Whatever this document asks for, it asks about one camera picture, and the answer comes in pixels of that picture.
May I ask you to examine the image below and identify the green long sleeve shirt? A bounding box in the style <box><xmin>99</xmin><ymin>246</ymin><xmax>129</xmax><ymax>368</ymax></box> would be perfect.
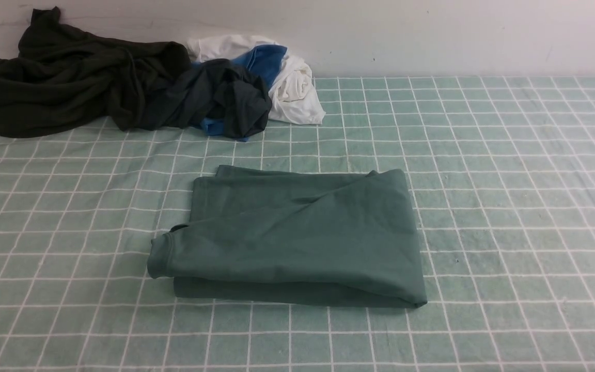
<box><xmin>147</xmin><ymin>165</ymin><xmax>428</xmax><ymax>308</ymax></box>

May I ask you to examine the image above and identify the dark olive crumpled garment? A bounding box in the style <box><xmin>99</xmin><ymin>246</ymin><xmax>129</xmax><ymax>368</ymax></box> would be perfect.
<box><xmin>0</xmin><ymin>7</ymin><xmax>191</xmax><ymax>138</ymax></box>

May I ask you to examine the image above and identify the dark grey crumpled garment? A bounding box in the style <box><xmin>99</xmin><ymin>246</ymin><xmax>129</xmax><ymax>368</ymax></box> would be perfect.
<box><xmin>138</xmin><ymin>59</ymin><xmax>272</xmax><ymax>141</ymax></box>

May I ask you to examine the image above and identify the white crumpled garment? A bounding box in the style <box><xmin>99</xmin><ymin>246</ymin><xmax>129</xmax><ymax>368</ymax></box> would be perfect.
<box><xmin>186</xmin><ymin>35</ymin><xmax>325</xmax><ymax>125</ymax></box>

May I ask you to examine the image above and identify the blue crumpled garment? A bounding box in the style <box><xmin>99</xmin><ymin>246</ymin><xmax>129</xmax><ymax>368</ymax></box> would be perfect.
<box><xmin>191</xmin><ymin>44</ymin><xmax>287</xmax><ymax>142</ymax></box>

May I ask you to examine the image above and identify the green checkered tablecloth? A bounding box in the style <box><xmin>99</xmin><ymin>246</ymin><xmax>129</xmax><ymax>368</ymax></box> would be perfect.
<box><xmin>0</xmin><ymin>77</ymin><xmax>595</xmax><ymax>371</ymax></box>

